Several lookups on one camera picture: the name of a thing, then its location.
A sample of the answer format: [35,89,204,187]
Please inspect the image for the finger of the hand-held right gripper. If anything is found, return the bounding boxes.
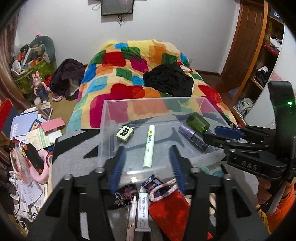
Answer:
[214,126,275,145]
[203,133,270,151]

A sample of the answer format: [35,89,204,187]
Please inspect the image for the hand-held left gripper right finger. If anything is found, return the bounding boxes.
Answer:
[169,145,271,241]

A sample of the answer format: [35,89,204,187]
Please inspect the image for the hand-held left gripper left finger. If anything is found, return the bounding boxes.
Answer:
[26,146,126,241]

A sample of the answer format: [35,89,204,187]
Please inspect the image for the pink white braided lanyard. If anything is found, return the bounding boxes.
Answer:
[149,178,178,202]

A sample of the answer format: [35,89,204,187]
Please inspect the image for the purple bottle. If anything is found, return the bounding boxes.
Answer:
[179,123,210,151]

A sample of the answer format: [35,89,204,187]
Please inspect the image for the dark green bottle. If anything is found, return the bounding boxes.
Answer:
[186,112,211,135]

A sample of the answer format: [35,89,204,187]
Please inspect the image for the clear plastic storage box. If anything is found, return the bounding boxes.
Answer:
[97,97,234,176]

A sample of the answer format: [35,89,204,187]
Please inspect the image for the red pouch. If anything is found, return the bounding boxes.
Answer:
[148,189,213,241]

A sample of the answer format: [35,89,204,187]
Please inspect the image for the white ointment tube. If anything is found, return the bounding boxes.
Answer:
[135,188,152,232]

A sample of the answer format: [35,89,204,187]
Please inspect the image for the person's right forearm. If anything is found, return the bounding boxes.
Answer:
[266,183,296,234]

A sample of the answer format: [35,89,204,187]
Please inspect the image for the person's right hand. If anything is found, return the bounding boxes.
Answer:
[257,177,272,205]

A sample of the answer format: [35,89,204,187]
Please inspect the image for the blue tissue packet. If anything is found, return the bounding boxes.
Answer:
[142,175,164,193]

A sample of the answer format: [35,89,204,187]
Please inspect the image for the teal small container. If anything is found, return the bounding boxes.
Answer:
[200,166,222,177]

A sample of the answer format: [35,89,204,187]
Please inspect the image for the light green tube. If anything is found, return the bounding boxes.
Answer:
[143,125,156,169]

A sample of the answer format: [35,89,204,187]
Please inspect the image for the cream dotted mahjong tile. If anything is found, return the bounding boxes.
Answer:
[116,126,134,142]

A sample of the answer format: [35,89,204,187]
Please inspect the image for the grey felt table cloth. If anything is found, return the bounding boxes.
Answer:
[50,113,259,241]

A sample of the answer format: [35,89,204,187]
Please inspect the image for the clear slim tube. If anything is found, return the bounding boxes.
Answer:
[125,194,137,241]

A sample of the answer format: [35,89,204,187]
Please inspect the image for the yellow printed clothing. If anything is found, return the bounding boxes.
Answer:
[255,204,271,234]

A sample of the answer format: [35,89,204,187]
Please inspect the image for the pink plastic device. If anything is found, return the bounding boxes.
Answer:
[30,149,55,184]

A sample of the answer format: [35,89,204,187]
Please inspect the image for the pink box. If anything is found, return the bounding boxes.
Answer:
[40,117,65,135]

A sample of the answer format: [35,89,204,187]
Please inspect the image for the black clothing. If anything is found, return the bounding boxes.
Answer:
[143,62,194,97]

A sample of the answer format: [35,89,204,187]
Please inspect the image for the green white booklet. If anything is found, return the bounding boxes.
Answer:
[26,128,55,150]

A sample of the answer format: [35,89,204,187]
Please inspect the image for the black orange tool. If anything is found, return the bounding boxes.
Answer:
[24,144,45,175]

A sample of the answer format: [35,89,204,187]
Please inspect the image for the open wardrobe shelves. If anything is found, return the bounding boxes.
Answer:
[231,7,286,121]

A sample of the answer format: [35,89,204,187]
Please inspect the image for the white wardrobe door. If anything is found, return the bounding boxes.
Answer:
[244,25,296,130]

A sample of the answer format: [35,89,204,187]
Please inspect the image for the scattered white papers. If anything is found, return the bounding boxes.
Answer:
[9,171,47,209]

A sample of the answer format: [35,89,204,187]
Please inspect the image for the brown wooden door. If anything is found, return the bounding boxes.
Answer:
[221,0,269,80]

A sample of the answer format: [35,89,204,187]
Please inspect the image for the pink pouch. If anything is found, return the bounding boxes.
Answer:
[9,149,33,186]

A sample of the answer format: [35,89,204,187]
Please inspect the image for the colourful patchwork blanket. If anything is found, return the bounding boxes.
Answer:
[66,40,238,135]

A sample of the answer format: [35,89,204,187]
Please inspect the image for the light blue book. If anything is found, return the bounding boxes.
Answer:
[10,111,38,139]

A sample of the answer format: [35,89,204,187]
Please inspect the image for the dark purple clothing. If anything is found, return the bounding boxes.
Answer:
[49,58,85,100]

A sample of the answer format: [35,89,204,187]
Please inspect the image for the pink bunny toy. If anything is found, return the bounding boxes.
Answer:
[31,71,44,95]

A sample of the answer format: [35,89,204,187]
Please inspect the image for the red box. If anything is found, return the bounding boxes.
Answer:
[0,98,20,137]

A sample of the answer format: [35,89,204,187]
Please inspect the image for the green fabric bag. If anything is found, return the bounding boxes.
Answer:
[14,58,55,94]

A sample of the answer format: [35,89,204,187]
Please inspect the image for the dark beaded hair tie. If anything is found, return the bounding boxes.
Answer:
[114,185,137,210]

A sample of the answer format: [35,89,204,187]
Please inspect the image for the black wall frame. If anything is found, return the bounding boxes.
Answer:
[101,0,134,16]

